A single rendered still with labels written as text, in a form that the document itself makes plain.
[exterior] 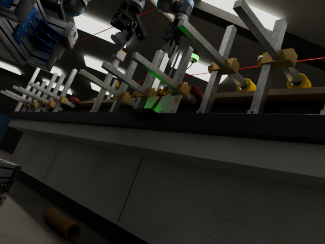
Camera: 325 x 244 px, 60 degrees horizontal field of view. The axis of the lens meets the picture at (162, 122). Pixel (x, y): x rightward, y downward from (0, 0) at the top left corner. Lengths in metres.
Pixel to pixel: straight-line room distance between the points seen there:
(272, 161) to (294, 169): 0.08
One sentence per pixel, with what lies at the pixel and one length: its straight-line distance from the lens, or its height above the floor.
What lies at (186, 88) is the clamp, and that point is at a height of 0.85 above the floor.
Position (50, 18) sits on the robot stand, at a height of 0.97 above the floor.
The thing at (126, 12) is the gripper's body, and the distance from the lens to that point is 1.25.
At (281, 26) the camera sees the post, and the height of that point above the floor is 1.09.
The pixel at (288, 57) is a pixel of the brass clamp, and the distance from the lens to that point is 1.13.
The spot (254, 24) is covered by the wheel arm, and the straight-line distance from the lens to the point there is 1.02.
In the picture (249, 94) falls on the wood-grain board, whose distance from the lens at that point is 1.35.
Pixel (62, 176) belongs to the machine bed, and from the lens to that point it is 2.54.
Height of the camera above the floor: 0.31
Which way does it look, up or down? 15 degrees up
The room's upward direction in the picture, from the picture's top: 20 degrees clockwise
